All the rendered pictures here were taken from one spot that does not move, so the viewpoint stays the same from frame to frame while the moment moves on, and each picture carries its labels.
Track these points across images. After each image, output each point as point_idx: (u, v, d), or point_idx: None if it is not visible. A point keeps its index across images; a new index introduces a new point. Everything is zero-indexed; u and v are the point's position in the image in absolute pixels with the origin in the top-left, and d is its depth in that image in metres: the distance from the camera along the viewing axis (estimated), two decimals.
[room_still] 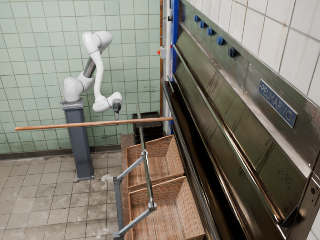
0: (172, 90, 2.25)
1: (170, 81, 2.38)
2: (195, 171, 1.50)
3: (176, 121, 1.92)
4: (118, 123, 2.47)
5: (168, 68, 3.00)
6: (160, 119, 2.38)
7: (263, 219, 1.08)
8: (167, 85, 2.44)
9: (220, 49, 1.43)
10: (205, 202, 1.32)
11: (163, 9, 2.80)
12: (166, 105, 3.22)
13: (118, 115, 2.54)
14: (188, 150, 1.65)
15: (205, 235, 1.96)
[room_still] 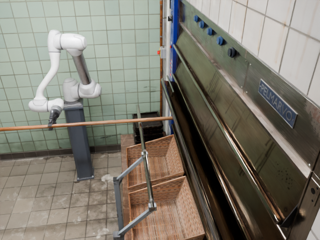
0: (172, 90, 2.25)
1: (170, 81, 2.38)
2: (195, 171, 1.50)
3: (176, 121, 1.92)
4: (52, 128, 2.30)
5: (168, 68, 3.00)
6: (110, 122, 2.34)
7: (263, 219, 1.08)
8: (167, 85, 2.44)
9: (220, 49, 1.43)
10: (205, 202, 1.32)
11: (163, 9, 2.80)
12: (166, 105, 3.22)
13: (54, 121, 2.39)
14: (188, 150, 1.65)
15: (205, 235, 1.96)
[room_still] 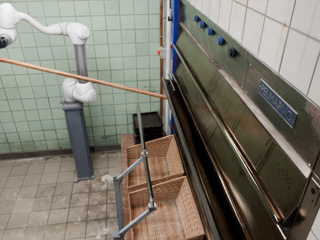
0: (173, 88, 2.24)
1: (171, 80, 2.38)
2: (196, 169, 1.49)
3: (177, 119, 1.91)
4: None
5: (168, 68, 3.00)
6: (123, 87, 2.20)
7: (263, 219, 1.08)
8: (167, 84, 2.43)
9: (220, 49, 1.43)
10: (205, 201, 1.32)
11: (163, 9, 2.80)
12: (166, 105, 3.22)
13: None
14: (189, 148, 1.65)
15: (205, 235, 1.96)
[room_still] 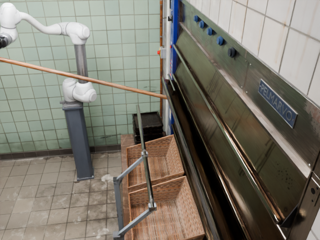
0: (173, 88, 2.24)
1: (171, 80, 2.38)
2: (196, 169, 1.49)
3: (177, 119, 1.91)
4: None
5: (168, 68, 3.00)
6: (123, 87, 2.20)
7: (263, 219, 1.08)
8: (167, 84, 2.43)
9: (220, 49, 1.43)
10: (205, 201, 1.32)
11: (163, 9, 2.80)
12: (166, 105, 3.22)
13: None
14: (189, 148, 1.65)
15: (205, 235, 1.96)
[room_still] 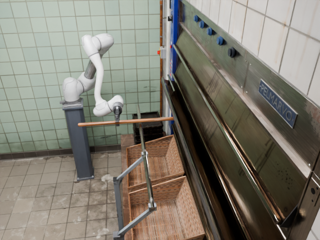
0: (173, 89, 2.25)
1: (171, 80, 2.38)
2: (196, 169, 1.49)
3: (176, 119, 1.92)
4: (119, 124, 2.35)
5: (168, 68, 3.00)
6: None
7: (263, 219, 1.08)
8: (167, 85, 2.43)
9: (220, 49, 1.43)
10: (206, 200, 1.32)
11: (163, 9, 2.80)
12: (166, 105, 3.22)
13: (118, 117, 2.44)
14: (189, 148, 1.65)
15: (205, 235, 1.96)
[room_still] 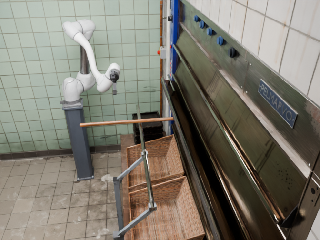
0: (173, 89, 2.25)
1: (171, 80, 2.38)
2: (196, 169, 1.49)
3: (176, 119, 1.92)
4: (116, 93, 2.29)
5: (168, 68, 3.00)
6: None
7: (263, 219, 1.08)
8: (167, 85, 2.43)
9: (220, 49, 1.43)
10: (206, 200, 1.32)
11: (163, 9, 2.80)
12: (166, 105, 3.22)
13: (115, 85, 2.36)
14: (189, 148, 1.65)
15: (205, 235, 1.96)
